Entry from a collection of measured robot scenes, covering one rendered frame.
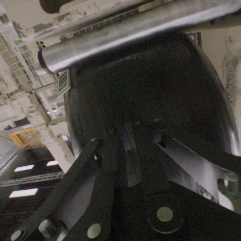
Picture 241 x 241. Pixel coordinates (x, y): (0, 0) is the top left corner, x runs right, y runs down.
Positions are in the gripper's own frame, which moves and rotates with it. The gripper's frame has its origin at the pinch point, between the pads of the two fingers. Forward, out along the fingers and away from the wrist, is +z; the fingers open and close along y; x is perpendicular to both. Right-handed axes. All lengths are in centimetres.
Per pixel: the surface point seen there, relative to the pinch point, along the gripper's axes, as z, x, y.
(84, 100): 6.7, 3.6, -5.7
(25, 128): 648, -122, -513
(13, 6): 5.9, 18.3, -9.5
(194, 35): 57, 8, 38
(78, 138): 5.0, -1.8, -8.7
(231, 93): 19.7, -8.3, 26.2
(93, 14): 7.0, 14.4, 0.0
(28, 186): 892, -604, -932
